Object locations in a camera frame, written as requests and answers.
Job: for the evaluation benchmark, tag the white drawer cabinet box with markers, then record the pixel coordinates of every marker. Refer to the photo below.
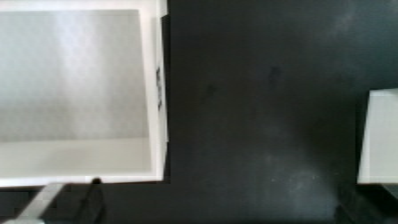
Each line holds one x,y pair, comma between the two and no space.
82,91

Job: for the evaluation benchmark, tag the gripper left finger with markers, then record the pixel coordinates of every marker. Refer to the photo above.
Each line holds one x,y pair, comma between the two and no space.
66,204

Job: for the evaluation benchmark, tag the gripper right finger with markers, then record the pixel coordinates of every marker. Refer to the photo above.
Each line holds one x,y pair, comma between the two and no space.
369,204

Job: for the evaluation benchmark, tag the white front drawer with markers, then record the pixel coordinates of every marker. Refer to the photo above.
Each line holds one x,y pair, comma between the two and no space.
379,155

